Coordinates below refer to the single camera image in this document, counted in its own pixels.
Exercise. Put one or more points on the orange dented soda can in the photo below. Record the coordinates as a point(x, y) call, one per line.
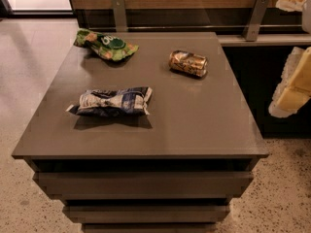
point(188, 62)

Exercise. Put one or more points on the grey drawer cabinet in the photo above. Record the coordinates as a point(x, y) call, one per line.
point(174, 170)

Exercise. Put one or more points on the green snack bag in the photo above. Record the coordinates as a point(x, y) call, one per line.
point(106, 46)

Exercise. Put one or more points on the blue white chip bag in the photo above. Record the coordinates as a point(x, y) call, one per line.
point(113, 103)

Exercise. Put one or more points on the right metal wall bracket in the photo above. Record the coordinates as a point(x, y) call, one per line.
point(251, 30)

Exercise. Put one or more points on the metal wall bracket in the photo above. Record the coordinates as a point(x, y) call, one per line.
point(119, 15)
point(251, 30)

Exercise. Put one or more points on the left metal wall bracket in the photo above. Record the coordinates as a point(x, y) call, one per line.
point(119, 15)

